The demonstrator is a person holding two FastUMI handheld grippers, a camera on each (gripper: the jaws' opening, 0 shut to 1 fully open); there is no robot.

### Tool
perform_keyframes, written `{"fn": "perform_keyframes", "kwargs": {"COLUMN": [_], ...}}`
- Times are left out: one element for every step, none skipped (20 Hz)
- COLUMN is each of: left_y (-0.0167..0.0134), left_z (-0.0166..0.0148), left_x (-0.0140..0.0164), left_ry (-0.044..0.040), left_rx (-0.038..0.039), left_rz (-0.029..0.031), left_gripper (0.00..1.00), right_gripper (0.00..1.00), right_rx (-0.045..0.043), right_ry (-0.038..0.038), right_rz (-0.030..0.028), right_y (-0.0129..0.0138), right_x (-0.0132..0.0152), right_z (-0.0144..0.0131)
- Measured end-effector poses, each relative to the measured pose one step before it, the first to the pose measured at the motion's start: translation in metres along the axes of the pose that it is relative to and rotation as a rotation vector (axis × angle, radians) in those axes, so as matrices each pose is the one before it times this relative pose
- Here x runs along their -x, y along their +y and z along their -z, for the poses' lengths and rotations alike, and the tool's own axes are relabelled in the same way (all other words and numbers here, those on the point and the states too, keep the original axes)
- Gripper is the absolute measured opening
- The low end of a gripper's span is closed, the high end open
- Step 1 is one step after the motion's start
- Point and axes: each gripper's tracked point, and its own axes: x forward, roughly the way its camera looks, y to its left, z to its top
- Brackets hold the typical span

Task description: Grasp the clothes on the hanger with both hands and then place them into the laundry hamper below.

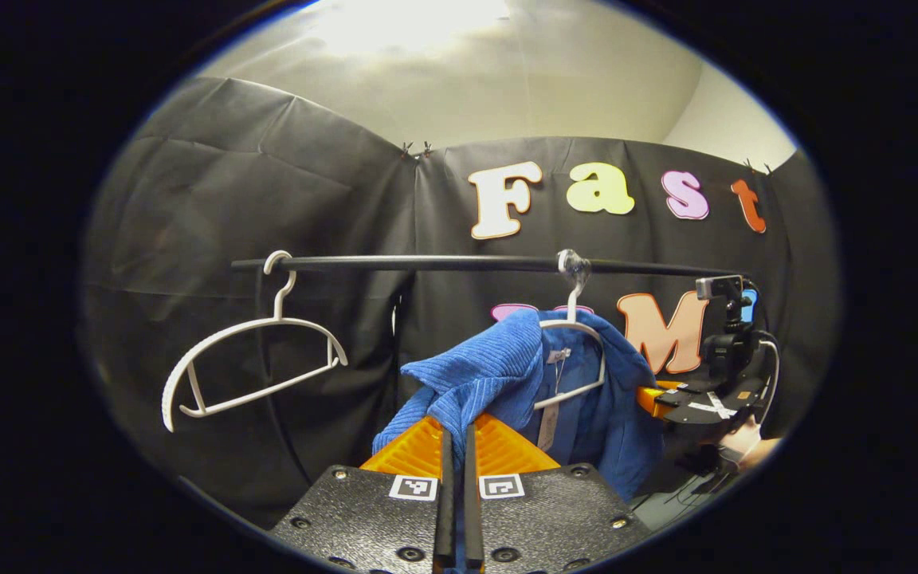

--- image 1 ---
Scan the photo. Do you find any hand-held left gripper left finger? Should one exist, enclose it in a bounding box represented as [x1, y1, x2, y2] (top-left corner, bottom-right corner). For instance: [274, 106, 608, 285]
[268, 415, 457, 574]

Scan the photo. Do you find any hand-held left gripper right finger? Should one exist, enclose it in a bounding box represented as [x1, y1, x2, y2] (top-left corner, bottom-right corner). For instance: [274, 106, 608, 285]
[463, 412, 655, 574]

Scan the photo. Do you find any white hanger with taped hook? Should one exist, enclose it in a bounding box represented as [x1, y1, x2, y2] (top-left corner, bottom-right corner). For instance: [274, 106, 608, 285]
[533, 249, 609, 412]

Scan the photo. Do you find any blue corduroy jacket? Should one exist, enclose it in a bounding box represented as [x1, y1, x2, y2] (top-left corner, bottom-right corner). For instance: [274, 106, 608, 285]
[371, 309, 667, 503]

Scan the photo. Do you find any black clothes rack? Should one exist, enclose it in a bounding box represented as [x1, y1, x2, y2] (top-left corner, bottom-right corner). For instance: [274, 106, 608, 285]
[230, 253, 749, 280]

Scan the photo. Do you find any white plastic hanger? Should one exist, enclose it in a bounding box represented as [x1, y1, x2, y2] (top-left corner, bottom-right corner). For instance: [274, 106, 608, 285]
[161, 250, 349, 434]

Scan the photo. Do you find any ceiling light panel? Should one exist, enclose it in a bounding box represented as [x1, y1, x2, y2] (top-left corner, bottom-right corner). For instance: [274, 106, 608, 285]
[300, 0, 512, 57]

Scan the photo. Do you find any white cable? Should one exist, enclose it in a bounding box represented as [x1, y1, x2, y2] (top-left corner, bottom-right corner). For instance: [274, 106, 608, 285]
[758, 339, 781, 423]

